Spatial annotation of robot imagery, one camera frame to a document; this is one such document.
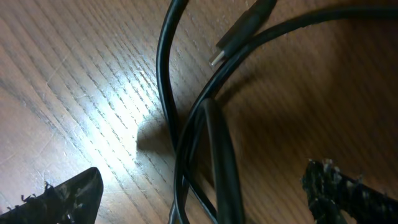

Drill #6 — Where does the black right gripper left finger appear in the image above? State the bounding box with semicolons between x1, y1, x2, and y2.
1;167;103;224

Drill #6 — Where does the black usb cable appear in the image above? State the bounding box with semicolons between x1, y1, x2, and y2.
155;0;398;224

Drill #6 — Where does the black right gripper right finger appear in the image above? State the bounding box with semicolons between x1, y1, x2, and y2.
301;160;397;223

